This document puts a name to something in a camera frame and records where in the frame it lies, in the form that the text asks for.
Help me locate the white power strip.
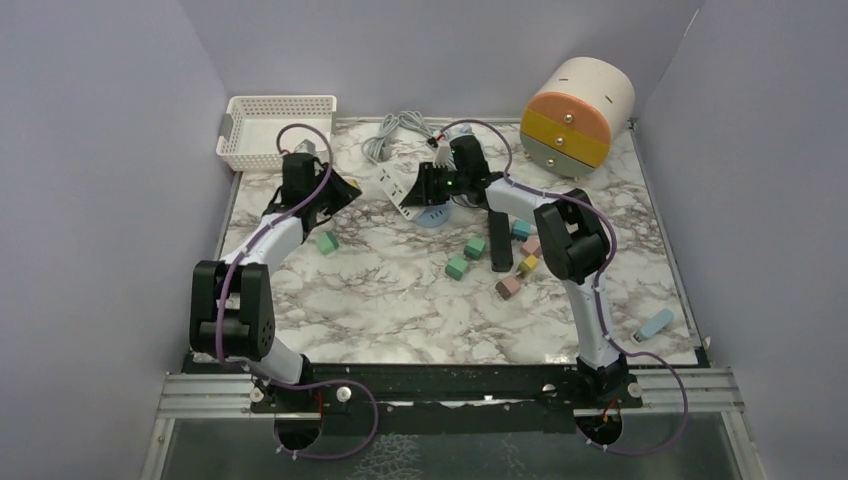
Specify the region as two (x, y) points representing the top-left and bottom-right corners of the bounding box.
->
(378, 165), (420, 221)

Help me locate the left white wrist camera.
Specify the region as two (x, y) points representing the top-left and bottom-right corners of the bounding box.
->
(292, 139), (317, 156)

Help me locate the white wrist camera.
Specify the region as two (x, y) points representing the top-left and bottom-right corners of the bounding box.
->
(428, 134), (456, 170)
(292, 139), (317, 156)

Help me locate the bundled grey power cable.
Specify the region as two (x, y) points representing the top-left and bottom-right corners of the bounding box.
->
(360, 111), (439, 166)

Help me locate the teal plug adapter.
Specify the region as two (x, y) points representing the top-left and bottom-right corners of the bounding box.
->
(511, 219), (533, 242)

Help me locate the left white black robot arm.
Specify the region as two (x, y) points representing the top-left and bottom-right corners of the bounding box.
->
(189, 153), (362, 411)

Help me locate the green plug adapter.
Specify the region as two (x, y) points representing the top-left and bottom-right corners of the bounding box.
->
(315, 231), (340, 256)
(463, 236), (487, 260)
(444, 255), (469, 281)

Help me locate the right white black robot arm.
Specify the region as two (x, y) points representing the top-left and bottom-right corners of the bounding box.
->
(401, 135), (628, 407)

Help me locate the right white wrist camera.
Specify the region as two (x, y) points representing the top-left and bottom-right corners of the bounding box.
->
(428, 134), (456, 170)

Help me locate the round cream drawer cabinet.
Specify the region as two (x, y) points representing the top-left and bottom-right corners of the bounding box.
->
(519, 56), (636, 178)

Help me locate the pink plug adapter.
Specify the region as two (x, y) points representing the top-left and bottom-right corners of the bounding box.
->
(520, 236), (542, 258)
(495, 275), (522, 300)

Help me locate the white plastic basket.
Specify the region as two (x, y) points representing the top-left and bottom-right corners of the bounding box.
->
(215, 95), (337, 172)

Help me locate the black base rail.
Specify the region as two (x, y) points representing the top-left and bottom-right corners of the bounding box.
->
(250, 363), (643, 436)

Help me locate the round blue socket hub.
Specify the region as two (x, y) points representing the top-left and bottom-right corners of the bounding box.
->
(414, 203), (452, 229)

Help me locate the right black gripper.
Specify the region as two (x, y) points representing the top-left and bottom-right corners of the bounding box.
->
(402, 162), (468, 207)

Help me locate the black power strip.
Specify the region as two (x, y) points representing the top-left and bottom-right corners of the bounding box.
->
(488, 211), (513, 273)

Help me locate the light blue usb stick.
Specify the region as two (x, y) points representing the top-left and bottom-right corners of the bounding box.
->
(632, 308), (675, 343)

